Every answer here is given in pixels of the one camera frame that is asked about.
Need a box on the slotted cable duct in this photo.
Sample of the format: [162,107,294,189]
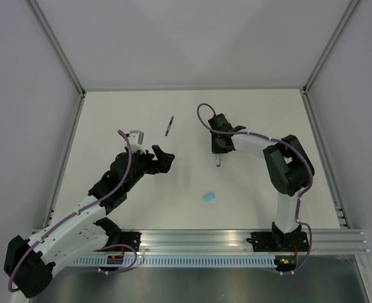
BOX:
[71,254,276,268]

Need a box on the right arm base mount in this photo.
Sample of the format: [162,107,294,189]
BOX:
[246,222,309,253]

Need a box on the aluminium frame post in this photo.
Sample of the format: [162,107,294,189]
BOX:
[302,0,362,95]
[25,0,86,97]

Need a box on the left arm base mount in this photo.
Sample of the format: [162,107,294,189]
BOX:
[94,217,141,252]

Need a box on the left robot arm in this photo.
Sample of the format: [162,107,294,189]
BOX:
[4,145,175,299]

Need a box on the right aluminium frame post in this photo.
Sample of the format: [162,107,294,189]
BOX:
[302,0,362,95]

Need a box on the white marker pen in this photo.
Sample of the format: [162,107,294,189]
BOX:
[215,154,221,167]

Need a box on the left aluminium frame post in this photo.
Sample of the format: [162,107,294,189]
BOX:
[25,0,86,97]

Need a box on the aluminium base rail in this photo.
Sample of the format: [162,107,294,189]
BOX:
[32,229,371,256]

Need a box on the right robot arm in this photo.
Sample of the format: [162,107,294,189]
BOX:
[208,114,315,251]

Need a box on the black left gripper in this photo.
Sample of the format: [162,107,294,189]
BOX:
[124,145,174,192]

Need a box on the purple gel pen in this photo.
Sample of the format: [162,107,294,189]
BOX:
[165,116,174,137]

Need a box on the light blue eraser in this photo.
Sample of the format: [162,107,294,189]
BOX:
[203,192,215,203]

